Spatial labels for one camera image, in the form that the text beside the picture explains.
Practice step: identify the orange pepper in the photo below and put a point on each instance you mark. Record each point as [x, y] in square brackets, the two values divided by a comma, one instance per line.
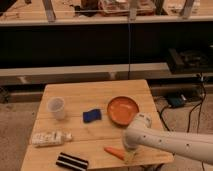
[121, 154]

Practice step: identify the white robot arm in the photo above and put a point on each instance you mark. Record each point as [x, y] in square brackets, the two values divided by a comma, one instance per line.
[190, 145]

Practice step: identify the orange plate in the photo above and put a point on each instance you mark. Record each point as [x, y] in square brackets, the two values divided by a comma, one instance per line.
[121, 110]

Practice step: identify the blue sponge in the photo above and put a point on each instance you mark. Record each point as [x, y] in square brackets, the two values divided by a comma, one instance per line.
[92, 115]

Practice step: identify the wooden table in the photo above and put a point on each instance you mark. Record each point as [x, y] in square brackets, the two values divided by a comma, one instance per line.
[89, 139]

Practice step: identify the translucent plastic cup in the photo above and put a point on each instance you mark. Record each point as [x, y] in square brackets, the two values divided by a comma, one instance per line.
[56, 106]

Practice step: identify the blue power adapter box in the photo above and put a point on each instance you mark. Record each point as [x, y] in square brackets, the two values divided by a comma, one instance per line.
[175, 101]

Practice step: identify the clear plastic bottle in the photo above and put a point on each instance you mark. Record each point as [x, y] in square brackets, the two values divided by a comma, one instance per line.
[53, 138]

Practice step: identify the black white striped object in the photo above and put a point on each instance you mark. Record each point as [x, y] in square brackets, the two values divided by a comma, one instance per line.
[72, 162]

